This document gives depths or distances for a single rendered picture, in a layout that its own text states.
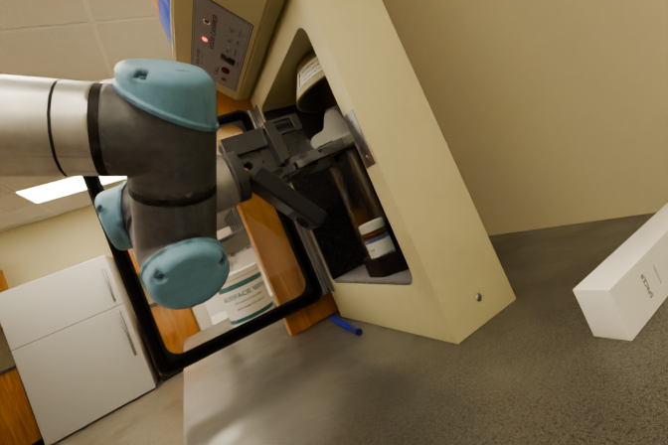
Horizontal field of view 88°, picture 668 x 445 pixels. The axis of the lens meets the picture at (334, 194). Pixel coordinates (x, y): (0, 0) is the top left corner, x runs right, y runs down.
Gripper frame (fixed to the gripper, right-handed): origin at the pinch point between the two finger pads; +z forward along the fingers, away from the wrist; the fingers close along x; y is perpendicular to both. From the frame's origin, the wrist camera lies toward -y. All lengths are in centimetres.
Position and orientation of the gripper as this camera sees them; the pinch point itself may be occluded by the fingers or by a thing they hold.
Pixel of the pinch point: (354, 148)
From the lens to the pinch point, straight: 56.3
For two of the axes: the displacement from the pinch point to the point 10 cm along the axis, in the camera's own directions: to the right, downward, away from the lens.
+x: -3.9, 2.2, 8.9
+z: 8.2, -3.6, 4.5
